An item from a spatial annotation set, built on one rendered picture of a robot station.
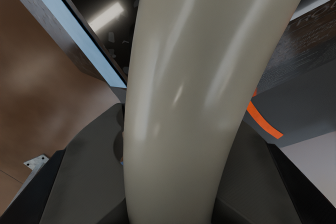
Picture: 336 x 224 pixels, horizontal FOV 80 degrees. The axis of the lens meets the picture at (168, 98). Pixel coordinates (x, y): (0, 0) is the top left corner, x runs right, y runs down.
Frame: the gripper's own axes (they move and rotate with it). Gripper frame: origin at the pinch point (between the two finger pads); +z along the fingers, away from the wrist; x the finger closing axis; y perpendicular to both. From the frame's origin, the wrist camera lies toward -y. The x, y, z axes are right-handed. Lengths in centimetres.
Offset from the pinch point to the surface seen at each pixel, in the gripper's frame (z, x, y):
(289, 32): 5.8, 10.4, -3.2
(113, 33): 4.6, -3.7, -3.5
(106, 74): 7.6, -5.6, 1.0
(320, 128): 86, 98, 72
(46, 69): 92, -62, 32
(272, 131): 87, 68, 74
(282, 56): 10.7, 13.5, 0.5
